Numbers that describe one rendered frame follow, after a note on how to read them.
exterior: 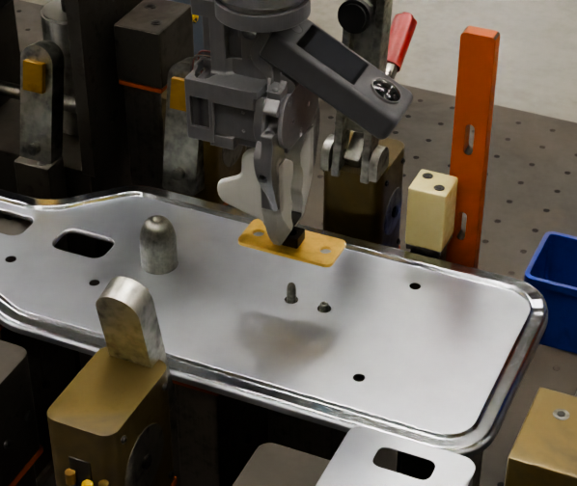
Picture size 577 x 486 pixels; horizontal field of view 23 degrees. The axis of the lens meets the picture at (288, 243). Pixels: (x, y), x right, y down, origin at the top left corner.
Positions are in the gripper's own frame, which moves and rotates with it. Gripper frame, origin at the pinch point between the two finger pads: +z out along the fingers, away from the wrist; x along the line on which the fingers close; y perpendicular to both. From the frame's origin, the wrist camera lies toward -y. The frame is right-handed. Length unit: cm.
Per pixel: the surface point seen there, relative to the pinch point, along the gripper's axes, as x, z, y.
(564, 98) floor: -220, 107, 24
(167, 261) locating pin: 0.8, 6.3, 11.4
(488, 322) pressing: -3.9, 7.9, -16.0
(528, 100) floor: -215, 107, 32
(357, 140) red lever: -14.7, 0.1, 0.1
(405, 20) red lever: -25.1, -7.0, -0.4
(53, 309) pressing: 9.1, 7.4, 17.8
